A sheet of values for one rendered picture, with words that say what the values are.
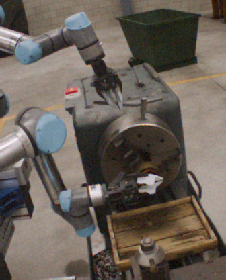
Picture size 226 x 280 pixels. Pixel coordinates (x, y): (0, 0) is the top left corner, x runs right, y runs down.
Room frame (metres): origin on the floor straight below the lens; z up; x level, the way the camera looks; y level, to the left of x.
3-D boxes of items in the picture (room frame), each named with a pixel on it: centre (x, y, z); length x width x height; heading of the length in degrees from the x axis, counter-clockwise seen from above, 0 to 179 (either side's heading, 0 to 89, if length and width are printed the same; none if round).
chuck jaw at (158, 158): (1.33, -0.16, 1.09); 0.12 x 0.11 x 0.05; 93
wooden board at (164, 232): (1.15, -0.08, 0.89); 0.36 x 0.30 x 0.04; 93
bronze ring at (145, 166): (1.25, -0.08, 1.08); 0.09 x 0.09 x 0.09; 3
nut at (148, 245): (0.76, -0.02, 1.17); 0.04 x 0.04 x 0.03
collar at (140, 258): (0.76, -0.02, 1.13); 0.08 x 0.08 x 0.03
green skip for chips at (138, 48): (6.46, -0.97, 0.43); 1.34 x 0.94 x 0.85; 15
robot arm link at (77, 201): (1.17, 0.19, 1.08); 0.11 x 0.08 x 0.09; 92
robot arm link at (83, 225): (1.18, 0.19, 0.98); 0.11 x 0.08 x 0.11; 34
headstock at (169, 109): (1.80, -0.03, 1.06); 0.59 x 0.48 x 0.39; 3
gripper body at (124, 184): (1.16, 0.03, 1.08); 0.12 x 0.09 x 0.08; 92
